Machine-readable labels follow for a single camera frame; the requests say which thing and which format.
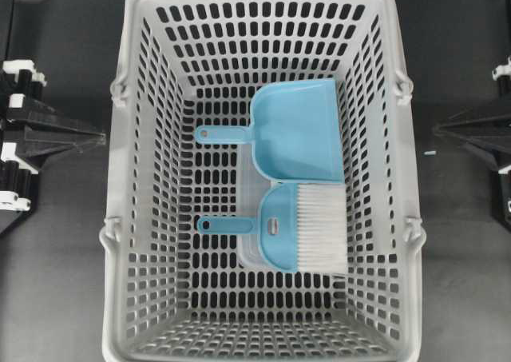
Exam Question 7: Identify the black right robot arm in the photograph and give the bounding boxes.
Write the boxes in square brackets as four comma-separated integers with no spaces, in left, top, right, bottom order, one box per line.
[433,62,510,228]

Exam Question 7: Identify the grey plastic shopping basket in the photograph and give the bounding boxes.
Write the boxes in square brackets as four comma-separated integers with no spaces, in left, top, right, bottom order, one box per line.
[99,0,426,361]

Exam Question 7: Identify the blue hand brush white bristles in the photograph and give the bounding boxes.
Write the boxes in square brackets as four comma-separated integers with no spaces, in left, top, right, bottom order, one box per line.
[197,183,349,275]

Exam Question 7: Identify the light blue dustpan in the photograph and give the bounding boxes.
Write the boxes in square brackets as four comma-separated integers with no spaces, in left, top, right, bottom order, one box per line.
[194,78,344,184]

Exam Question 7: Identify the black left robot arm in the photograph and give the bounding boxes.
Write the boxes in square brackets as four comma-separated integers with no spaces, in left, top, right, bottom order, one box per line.
[1,59,106,237]

